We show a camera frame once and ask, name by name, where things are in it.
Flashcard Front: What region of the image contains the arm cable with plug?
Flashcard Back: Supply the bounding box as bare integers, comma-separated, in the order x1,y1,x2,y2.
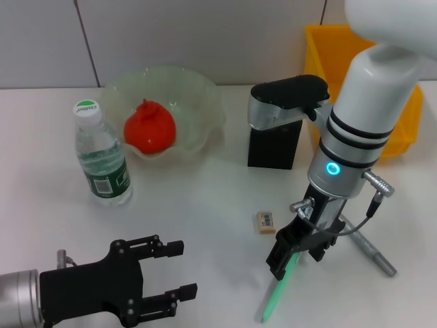
289,169,396,237
55,249,80,270

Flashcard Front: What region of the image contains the red orange toy fruit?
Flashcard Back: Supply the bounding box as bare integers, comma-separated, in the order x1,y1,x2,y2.
123,98,178,156

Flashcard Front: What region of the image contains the clear green label water bottle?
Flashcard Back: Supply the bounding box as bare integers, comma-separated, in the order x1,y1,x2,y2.
72,98,134,208

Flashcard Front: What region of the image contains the beige eraser with barcode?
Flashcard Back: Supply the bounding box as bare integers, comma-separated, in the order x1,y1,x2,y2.
256,210,277,236

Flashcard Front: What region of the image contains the yellow plastic bin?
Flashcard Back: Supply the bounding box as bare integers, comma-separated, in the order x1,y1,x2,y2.
303,24,425,161

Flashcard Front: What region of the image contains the grey marker pen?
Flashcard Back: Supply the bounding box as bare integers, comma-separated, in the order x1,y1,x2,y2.
340,214,398,279

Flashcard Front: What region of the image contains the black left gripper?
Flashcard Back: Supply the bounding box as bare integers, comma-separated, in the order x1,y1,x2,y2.
38,234,199,328

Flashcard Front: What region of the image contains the right arm cable with plug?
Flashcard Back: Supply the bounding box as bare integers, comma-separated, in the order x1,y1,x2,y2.
289,169,396,237

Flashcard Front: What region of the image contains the left arm cable with plug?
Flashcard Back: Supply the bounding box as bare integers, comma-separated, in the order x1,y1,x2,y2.
55,249,80,270

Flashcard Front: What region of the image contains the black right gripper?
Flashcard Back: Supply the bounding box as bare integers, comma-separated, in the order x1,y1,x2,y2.
266,183,346,282

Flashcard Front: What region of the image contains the green glass fruit bowl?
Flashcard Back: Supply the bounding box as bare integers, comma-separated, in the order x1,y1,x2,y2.
89,66,227,169

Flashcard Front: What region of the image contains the mint green pen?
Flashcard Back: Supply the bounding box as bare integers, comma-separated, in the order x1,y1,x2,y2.
260,251,303,324

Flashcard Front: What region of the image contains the black mesh pen holder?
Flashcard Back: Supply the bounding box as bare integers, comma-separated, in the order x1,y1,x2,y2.
247,119,303,171

